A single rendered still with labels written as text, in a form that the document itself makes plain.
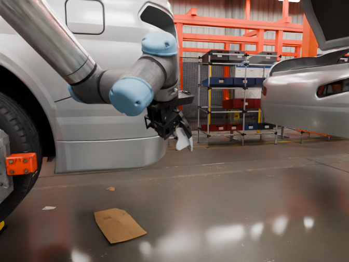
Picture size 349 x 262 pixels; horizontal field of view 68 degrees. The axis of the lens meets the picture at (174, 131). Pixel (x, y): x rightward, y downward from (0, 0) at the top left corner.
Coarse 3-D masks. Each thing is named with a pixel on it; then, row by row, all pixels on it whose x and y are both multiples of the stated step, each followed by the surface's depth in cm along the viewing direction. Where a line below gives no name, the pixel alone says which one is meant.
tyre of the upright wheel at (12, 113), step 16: (0, 96) 113; (0, 112) 103; (16, 112) 113; (0, 128) 104; (16, 128) 105; (32, 128) 120; (16, 144) 106; (32, 144) 114; (16, 176) 107; (32, 176) 115; (16, 192) 108; (0, 208) 108
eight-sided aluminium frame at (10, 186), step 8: (0, 136) 96; (8, 136) 102; (0, 144) 97; (8, 144) 102; (0, 152) 97; (8, 152) 102; (0, 160) 101; (0, 168) 98; (0, 176) 98; (8, 176) 103; (0, 184) 100; (8, 184) 101; (0, 192) 99; (8, 192) 100; (0, 200) 99
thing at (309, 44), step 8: (304, 16) 402; (304, 24) 403; (304, 32) 403; (312, 32) 394; (304, 40) 404; (312, 40) 396; (304, 48) 405; (312, 48) 398; (304, 56) 405; (312, 56) 400; (328, 136) 366
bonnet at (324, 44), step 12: (300, 0) 319; (312, 0) 309; (324, 0) 299; (336, 0) 288; (348, 0) 277; (312, 12) 322; (324, 12) 311; (336, 12) 299; (348, 12) 286; (312, 24) 332; (324, 24) 321; (336, 24) 308; (348, 24) 294; (324, 36) 331; (336, 36) 317; (348, 36) 302; (324, 48) 338; (336, 48) 327
